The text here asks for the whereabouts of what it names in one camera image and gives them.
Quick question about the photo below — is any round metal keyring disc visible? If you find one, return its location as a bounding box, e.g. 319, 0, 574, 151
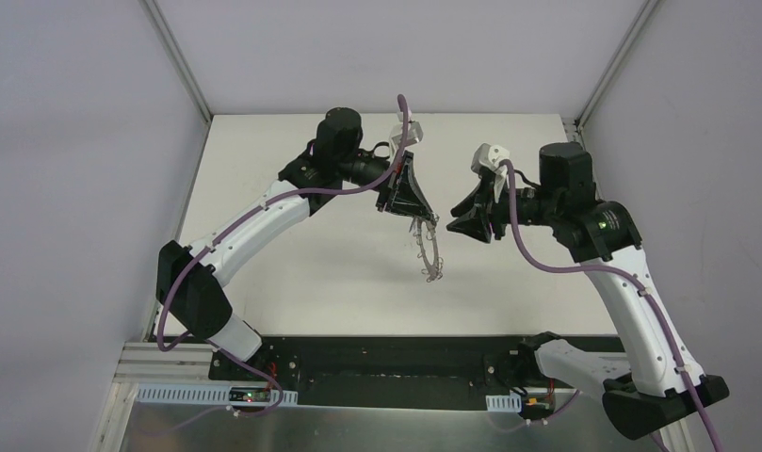
410, 215, 444, 283

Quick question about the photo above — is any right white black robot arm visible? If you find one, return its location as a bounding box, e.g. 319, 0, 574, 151
447, 142, 730, 440

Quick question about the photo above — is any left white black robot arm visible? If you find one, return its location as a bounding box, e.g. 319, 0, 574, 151
155, 107, 438, 381

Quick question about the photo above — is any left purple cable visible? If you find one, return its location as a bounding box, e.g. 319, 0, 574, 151
154, 93, 413, 418

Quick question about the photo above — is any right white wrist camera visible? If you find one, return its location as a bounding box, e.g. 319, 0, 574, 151
470, 143, 511, 203

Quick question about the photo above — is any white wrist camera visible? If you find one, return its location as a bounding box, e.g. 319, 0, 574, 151
388, 121, 424, 152
470, 143, 511, 203

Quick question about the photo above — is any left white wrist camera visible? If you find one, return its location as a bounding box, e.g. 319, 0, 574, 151
388, 121, 424, 152

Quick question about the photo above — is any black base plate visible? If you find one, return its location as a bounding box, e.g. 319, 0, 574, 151
208, 335, 567, 411

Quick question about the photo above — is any right white cable duct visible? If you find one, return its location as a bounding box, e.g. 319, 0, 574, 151
485, 393, 522, 413

